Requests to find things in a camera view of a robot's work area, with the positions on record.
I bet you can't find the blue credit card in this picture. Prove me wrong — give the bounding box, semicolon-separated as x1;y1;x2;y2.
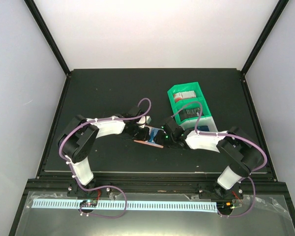
148;127;162;144

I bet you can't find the blue card stack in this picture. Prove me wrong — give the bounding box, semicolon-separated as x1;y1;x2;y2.
197;125;210;132

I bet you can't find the green and white card bin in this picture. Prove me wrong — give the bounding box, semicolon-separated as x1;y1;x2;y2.
167;82;217;132

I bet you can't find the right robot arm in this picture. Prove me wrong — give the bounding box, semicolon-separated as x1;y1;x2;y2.
153;118;267;198

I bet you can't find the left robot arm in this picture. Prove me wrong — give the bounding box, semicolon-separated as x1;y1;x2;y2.
58;107;151;196

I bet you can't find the black card stack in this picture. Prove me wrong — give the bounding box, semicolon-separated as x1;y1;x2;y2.
179;107;201;120

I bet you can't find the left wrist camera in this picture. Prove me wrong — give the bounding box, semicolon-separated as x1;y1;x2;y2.
137;116;151;126

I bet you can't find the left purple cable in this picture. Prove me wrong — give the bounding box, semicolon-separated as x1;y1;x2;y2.
58;98;152;218

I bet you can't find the purple cable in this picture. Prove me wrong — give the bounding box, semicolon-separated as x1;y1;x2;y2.
171;102;268;218
58;98;152;218

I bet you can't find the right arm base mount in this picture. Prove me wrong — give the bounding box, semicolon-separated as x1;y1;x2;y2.
197;182;243;201

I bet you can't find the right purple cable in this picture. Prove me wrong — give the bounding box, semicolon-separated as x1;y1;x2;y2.
171;102;268;218

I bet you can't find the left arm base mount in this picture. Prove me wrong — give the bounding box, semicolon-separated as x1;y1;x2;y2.
67;180;110;214

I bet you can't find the white slotted cable duct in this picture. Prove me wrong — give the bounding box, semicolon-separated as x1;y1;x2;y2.
31;199;218;213

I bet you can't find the left black frame post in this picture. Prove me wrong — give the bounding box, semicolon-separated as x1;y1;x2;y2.
24;0;71;76

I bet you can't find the black frame post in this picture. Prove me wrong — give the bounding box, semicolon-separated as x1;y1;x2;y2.
24;0;71;76
241;0;289;76

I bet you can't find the right black frame post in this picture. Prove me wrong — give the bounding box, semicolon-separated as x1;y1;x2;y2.
241;0;289;76

